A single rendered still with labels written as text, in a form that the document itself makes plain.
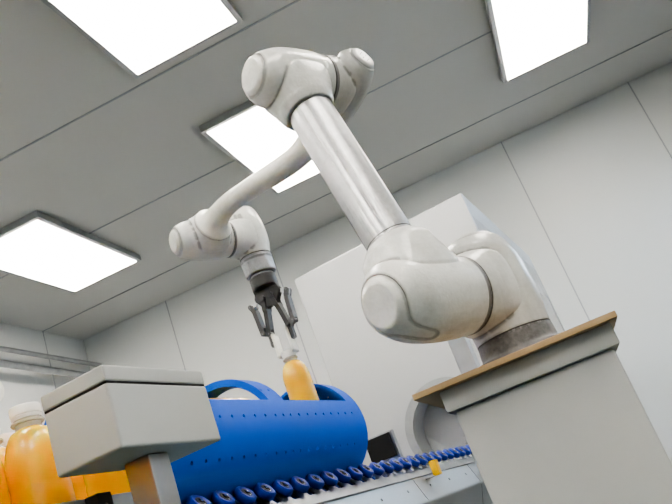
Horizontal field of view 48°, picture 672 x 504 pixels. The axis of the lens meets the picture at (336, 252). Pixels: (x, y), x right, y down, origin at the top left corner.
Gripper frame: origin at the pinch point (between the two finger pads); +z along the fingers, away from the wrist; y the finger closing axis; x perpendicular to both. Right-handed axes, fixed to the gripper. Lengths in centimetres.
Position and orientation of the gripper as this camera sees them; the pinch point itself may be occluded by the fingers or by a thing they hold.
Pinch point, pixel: (285, 343)
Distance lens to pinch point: 204.7
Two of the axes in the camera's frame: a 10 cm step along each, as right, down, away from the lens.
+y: -8.4, 4.4, 3.1
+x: -4.2, -1.8, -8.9
